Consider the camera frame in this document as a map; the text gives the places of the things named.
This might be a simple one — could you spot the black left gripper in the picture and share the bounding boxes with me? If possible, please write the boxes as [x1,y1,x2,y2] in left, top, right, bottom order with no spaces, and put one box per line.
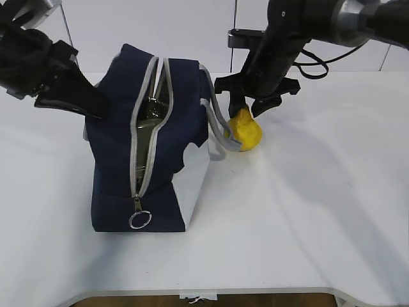
[1,28,109,118]

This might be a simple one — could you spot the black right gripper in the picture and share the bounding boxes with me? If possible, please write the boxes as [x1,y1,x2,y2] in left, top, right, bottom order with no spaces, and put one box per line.
[214,33,300,117]

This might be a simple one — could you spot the yellow pear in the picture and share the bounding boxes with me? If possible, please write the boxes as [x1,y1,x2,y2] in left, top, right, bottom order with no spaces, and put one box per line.
[228,107,263,152]

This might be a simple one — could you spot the green lid glass container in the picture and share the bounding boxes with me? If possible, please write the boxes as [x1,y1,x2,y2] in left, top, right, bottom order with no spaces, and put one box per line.
[137,97,169,129]

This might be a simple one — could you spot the navy blue lunch bag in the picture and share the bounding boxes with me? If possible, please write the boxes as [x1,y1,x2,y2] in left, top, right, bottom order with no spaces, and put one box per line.
[84,44,241,233]

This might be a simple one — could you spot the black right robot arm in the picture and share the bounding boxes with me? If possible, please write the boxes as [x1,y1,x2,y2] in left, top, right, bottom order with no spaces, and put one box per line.
[215,1,408,117]

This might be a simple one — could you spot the white tape on table edge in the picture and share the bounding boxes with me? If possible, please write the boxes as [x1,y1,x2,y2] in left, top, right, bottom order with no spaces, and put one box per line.
[179,289,218,304]

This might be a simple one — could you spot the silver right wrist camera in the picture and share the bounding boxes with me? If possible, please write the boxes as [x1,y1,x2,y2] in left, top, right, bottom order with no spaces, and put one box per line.
[228,29,265,50]

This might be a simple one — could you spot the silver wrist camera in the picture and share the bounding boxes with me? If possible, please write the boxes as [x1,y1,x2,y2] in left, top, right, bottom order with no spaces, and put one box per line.
[9,0,62,29]
[228,29,265,50]

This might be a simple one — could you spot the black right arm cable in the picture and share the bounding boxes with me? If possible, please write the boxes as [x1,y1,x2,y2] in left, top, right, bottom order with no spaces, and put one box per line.
[295,44,365,79]

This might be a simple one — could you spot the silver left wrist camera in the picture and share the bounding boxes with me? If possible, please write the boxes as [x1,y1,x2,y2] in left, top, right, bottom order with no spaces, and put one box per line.
[9,0,62,29]

